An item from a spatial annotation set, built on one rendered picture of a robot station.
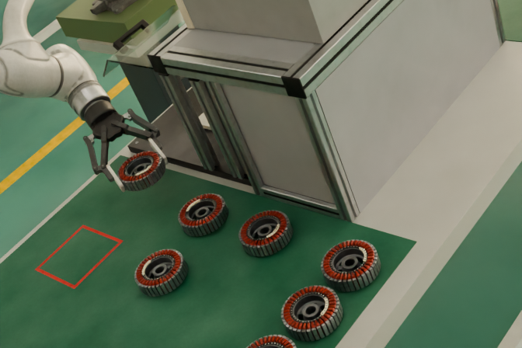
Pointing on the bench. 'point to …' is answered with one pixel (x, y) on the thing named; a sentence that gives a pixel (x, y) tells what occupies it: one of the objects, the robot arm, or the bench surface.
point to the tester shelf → (205, 43)
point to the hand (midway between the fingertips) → (140, 169)
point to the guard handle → (130, 33)
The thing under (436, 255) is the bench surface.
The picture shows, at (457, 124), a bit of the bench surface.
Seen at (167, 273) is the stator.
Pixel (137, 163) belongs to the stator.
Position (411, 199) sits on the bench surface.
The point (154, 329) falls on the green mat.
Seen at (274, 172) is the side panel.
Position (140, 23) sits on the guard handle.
